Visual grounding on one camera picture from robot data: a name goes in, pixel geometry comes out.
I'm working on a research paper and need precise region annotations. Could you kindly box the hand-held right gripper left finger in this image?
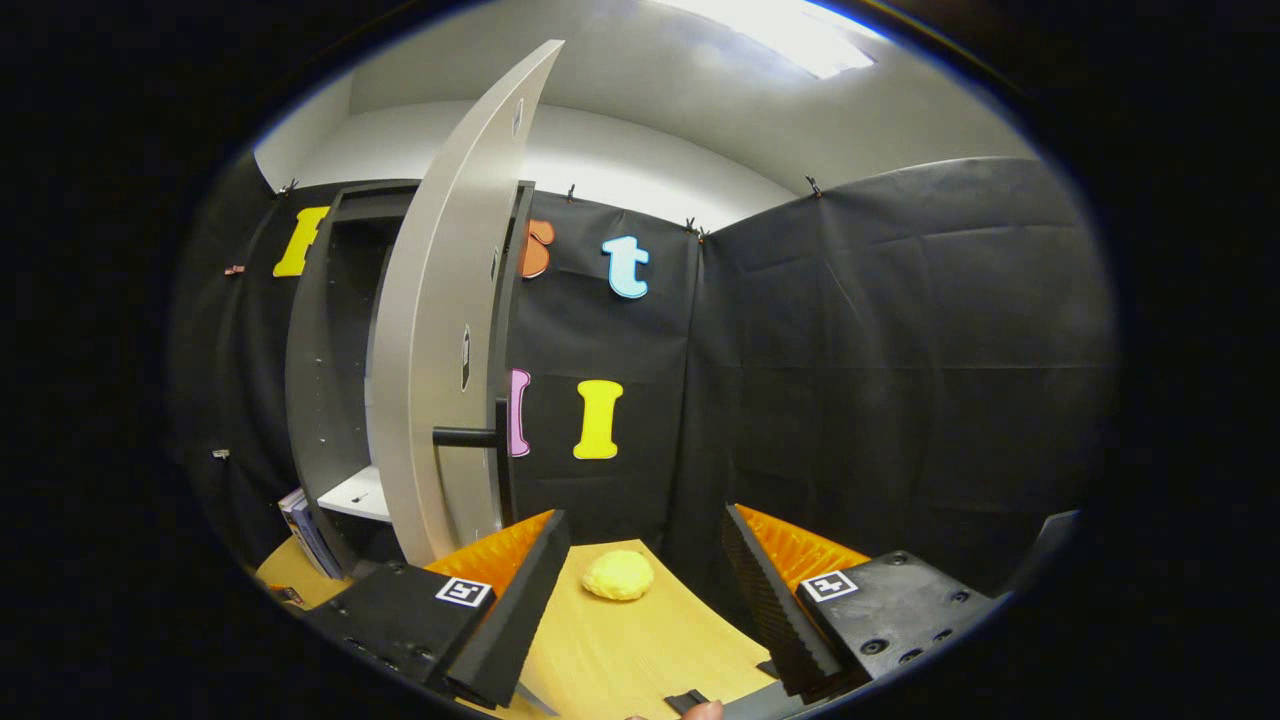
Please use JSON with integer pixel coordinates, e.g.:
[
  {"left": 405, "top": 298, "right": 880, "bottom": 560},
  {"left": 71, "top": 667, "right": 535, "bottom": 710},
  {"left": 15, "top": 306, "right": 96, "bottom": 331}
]
[{"left": 298, "top": 508, "right": 572, "bottom": 710}]

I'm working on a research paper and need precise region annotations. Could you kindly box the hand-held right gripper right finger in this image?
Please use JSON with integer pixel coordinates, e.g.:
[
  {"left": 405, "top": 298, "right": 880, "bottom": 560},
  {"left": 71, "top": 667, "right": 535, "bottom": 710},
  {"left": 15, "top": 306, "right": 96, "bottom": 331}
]
[{"left": 722, "top": 504, "right": 1003, "bottom": 703}]

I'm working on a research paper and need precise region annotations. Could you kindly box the black door handle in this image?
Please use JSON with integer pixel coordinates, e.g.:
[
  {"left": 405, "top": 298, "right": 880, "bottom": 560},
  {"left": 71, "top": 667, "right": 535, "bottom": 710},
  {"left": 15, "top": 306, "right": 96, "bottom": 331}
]
[{"left": 432, "top": 398, "right": 513, "bottom": 523}]

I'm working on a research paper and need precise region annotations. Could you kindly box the beige cabinet door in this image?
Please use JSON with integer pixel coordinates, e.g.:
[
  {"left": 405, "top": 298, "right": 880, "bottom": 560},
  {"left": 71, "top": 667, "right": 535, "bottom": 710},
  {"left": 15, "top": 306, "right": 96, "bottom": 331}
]
[{"left": 365, "top": 40, "right": 566, "bottom": 566}]

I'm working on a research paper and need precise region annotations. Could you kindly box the grey cabinet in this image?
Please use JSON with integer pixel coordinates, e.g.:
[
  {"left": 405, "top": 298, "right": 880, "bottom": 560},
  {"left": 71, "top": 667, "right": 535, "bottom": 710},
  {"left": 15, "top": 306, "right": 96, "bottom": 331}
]
[{"left": 285, "top": 180, "right": 537, "bottom": 583}]

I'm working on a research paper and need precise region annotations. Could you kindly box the yellow bumpy squash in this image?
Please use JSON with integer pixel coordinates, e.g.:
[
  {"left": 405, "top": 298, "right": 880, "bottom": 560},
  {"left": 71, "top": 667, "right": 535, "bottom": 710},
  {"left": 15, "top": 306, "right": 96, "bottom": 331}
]
[{"left": 582, "top": 549, "right": 656, "bottom": 602}]

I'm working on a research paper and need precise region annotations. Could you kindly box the blue book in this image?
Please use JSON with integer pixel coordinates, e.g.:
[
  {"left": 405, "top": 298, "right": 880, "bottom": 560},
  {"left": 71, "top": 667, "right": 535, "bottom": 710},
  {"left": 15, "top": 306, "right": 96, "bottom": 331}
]
[{"left": 293, "top": 495, "right": 343, "bottom": 581}]

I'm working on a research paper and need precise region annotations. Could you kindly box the black backdrop cloth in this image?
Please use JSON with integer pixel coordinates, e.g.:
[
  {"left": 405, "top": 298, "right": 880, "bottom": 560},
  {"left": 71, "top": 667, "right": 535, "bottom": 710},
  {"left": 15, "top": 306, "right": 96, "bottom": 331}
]
[{"left": 170, "top": 155, "right": 1119, "bottom": 601}]

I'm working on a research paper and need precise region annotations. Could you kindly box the long ceiling light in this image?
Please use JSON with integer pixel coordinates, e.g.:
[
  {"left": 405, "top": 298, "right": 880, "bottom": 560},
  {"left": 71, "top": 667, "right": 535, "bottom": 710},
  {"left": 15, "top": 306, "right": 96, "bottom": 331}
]
[{"left": 660, "top": 0, "right": 881, "bottom": 80}]

